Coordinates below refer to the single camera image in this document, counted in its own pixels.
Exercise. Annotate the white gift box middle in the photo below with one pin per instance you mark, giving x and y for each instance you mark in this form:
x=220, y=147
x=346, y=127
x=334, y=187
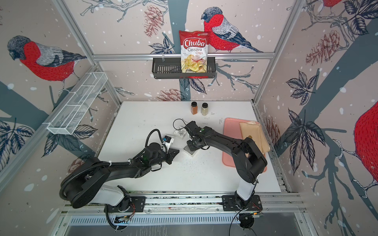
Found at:
x=181, y=133

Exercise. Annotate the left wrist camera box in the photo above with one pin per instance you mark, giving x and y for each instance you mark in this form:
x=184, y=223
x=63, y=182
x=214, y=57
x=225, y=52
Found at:
x=167, y=141

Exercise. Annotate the white lift-off lid jewelry box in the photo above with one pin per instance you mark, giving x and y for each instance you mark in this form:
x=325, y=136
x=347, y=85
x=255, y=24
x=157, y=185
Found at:
x=189, y=152

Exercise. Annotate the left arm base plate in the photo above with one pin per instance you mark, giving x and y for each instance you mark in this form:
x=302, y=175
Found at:
x=132, y=204

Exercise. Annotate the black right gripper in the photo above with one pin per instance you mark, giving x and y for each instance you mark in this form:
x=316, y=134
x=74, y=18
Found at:
x=190, y=147

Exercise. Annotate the aluminium mounting rail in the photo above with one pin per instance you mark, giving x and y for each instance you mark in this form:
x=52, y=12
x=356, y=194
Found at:
x=210, y=203

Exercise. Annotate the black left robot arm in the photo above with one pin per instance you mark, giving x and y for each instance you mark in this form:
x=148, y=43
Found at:
x=87, y=183

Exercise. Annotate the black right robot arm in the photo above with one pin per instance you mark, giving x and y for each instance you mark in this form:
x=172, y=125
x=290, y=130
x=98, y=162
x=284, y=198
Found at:
x=248, y=159

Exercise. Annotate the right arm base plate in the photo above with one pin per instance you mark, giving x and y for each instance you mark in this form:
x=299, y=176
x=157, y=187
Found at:
x=233, y=203

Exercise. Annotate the beige spice jar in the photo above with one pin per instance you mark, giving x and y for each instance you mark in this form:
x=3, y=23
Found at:
x=204, y=109

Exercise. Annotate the white mesh wall shelf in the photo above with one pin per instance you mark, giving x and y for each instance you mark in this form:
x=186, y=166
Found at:
x=74, y=110

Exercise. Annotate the orange spice jar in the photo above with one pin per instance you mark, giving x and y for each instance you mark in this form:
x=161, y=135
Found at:
x=194, y=108

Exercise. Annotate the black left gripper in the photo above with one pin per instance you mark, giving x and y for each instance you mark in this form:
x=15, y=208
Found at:
x=171, y=155

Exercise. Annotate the wooden cutting board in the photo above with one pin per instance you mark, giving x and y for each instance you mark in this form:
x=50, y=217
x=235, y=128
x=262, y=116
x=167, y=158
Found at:
x=254, y=131

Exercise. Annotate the Chuba cassava chips bag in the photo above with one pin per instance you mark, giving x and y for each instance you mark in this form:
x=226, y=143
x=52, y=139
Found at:
x=194, y=52

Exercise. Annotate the black wire wall basket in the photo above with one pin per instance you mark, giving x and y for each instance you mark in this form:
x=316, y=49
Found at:
x=170, y=68

